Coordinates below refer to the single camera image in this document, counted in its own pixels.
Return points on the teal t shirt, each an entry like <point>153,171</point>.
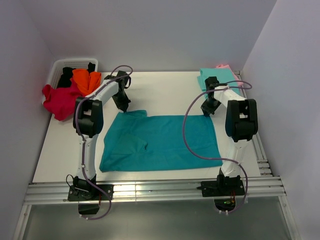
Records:
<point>136,142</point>

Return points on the magenta t shirt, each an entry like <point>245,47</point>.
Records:
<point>61,101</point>

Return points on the folded pink t shirt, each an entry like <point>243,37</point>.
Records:
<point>235,74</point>

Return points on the black t shirt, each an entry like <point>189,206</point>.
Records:
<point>67,74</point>

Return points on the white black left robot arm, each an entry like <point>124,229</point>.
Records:
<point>88,121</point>

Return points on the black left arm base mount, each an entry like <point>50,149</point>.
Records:
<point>88,202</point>

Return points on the folded mint t shirt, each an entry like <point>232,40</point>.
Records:
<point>224,75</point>

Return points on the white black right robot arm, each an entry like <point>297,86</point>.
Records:
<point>241,124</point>

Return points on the aluminium table edge rail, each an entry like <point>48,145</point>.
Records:
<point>149,191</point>

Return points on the orange t shirt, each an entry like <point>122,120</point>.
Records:
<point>87,82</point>

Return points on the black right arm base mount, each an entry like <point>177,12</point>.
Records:
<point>229,195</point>

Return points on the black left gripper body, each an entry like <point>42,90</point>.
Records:
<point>121,100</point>

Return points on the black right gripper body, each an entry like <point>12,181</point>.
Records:
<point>210,105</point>

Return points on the white plastic laundry basket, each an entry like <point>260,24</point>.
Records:
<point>57,69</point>

